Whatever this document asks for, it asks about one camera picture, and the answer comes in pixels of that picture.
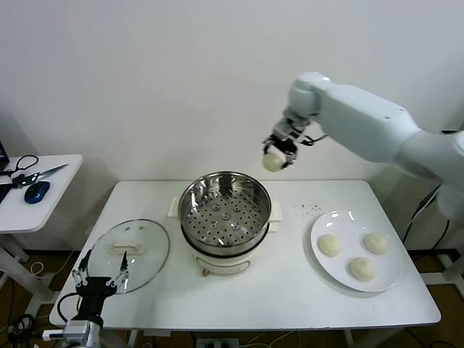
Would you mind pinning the white electric cooker pot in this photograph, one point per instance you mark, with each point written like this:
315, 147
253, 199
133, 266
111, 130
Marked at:
221, 262

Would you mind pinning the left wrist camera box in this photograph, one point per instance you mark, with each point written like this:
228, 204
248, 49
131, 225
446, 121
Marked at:
78, 330

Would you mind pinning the perforated steel steamer basket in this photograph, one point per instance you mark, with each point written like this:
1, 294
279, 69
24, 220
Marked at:
217, 224

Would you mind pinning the round glass pot lid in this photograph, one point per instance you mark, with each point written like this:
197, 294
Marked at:
152, 239

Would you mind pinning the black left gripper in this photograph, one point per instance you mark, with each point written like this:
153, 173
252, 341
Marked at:
92, 293

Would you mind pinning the round white plate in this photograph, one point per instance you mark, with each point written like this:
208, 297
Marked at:
326, 268

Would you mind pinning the white side table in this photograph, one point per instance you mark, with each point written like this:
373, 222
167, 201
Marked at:
54, 203

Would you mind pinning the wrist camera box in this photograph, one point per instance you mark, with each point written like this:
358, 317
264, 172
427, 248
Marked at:
78, 330
290, 127

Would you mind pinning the white table leg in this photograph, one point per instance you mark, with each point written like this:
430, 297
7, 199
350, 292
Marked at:
348, 340
132, 340

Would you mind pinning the black flat device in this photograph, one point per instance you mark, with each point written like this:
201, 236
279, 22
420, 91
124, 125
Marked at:
449, 132

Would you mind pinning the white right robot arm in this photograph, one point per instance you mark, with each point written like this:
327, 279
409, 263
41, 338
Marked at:
362, 119

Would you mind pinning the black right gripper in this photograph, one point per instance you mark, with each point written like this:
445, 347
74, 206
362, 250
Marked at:
284, 144

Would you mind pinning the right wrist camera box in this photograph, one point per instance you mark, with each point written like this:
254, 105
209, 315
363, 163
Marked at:
290, 127

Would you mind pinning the blue computer mouse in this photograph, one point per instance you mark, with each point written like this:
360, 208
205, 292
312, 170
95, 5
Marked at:
36, 193

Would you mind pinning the white steamed baozi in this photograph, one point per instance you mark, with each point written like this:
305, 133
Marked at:
274, 162
361, 269
330, 245
377, 242

